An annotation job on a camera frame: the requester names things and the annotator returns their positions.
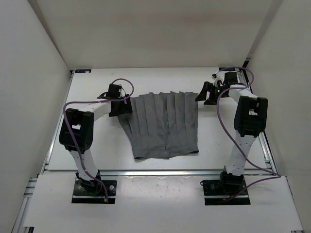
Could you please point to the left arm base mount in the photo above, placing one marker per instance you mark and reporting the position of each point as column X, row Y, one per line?
column 94, row 195

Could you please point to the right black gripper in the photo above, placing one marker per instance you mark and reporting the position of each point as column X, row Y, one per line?
column 207, row 87

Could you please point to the aluminium front rail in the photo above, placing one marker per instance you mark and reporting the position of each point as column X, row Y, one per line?
column 196, row 172

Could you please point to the aluminium left frame rail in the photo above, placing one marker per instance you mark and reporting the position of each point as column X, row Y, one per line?
column 30, row 188

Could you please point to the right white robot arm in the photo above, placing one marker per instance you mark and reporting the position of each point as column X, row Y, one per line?
column 249, row 121

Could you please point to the right blue corner label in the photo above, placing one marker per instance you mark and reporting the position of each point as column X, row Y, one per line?
column 227, row 69

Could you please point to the left blue corner label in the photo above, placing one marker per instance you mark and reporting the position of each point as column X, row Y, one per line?
column 83, row 70

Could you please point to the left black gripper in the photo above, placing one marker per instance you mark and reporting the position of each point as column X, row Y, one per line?
column 126, row 108

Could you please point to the blue corner label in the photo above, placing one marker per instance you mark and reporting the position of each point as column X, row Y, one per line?
column 83, row 70
column 227, row 69

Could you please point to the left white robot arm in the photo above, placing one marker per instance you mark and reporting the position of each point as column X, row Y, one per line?
column 77, row 131

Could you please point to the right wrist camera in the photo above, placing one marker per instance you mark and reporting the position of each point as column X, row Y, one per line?
column 218, row 80

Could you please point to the grey pleated skirt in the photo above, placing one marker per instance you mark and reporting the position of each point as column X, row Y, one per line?
column 163, row 125

